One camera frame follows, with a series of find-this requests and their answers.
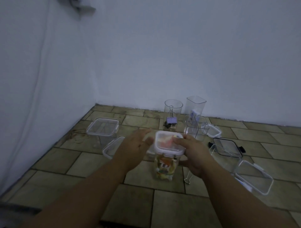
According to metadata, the round clear jar with clips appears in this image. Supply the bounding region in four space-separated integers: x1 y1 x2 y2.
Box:
164 99 183 130

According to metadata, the large rectangular clear container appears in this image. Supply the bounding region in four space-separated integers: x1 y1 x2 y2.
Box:
209 143 243 175

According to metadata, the person's left forearm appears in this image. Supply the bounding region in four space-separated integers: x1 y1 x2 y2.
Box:
23 159 135 228

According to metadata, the pink binder clip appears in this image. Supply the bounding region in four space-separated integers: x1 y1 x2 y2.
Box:
184 167 193 184

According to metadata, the medium clear container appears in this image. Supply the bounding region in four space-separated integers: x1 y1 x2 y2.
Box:
235 160 274 196

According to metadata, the person's left hand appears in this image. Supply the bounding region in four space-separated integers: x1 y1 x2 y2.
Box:
113 128 154 172

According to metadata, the person's right hand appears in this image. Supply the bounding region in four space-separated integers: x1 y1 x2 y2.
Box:
173 134 213 179

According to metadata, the large clear container two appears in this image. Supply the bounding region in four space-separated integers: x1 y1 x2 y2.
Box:
102 135 126 160

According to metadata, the purple binder clip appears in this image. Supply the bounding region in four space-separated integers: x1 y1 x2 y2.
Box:
166 106 177 125

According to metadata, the small square clear container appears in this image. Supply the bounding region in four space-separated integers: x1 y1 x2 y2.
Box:
184 115 210 142

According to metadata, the person's right forearm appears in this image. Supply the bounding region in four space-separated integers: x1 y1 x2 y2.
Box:
200 164 294 228

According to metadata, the wide square clear container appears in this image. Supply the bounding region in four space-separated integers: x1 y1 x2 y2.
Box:
103 141 123 162
87 124 118 149

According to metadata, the black-rimmed clear lid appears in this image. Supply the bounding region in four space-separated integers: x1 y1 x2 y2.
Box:
208 137 246 157

